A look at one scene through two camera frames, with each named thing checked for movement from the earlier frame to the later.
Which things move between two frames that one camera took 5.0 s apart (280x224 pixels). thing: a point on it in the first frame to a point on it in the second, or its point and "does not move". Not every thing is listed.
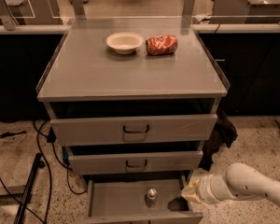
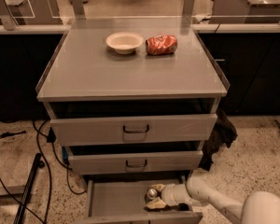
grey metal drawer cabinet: x=133 y=100 does not move
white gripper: x=204 y=187 to x=168 y=195
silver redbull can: x=151 y=197 does not move
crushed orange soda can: x=160 y=45 does not move
